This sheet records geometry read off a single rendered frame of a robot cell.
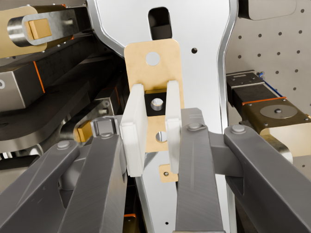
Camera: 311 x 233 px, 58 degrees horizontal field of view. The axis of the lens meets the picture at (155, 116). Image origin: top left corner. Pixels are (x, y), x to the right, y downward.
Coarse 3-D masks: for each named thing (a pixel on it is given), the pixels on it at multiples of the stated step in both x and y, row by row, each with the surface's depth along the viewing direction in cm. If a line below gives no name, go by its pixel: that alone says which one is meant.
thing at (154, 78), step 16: (128, 48) 19; (144, 48) 19; (160, 48) 19; (176, 48) 19; (128, 64) 19; (144, 64) 19; (160, 64) 19; (176, 64) 19; (128, 80) 20; (144, 80) 20; (160, 80) 20; (144, 96) 19; (160, 96) 19; (160, 112) 20; (160, 128) 21; (160, 144) 22
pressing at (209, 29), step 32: (96, 0) 42; (128, 0) 41; (160, 0) 41; (192, 0) 41; (224, 0) 41; (96, 32) 43; (128, 32) 43; (192, 32) 43; (224, 32) 43; (192, 64) 45; (224, 64) 45; (192, 96) 47; (224, 96) 47; (224, 128) 49; (160, 160) 52; (160, 192) 55; (224, 192) 54; (160, 224) 58; (224, 224) 57
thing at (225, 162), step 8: (184, 112) 16; (192, 112) 16; (200, 112) 15; (184, 120) 15; (192, 120) 14; (200, 120) 14; (216, 136) 13; (216, 144) 12; (224, 144) 12; (216, 152) 12; (224, 152) 12; (232, 152) 12; (216, 160) 12; (224, 160) 12; (232, 160) 12; (216, 168) 12; (224, 168) 12; (232, 168) 12; (240, 168) 12; (232, 176) 12; (240, 176) 12
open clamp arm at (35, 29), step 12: (48, 12) 38; (60, 12) 40; (72, 12) 43; (12, 24) 33; (24, 24) 33; (36, 24) 34; (48, 24) 36; (60, 24) 40; (72, 24) 42; (12, 36) 34; (24, 36) 33; (36, 36) 34; (48, 36) 36; (60, 36) 40
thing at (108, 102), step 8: (120, 64) 75; (120, 72) 67; (112, 80) 61; (120, 80) 61; (112, 88) 53; (120, 88) 60; (96, 96) 50; (104, 96) 49; (112, 96) 50; (120, 96) 59; (112, 104) 50; (112, 112) 50
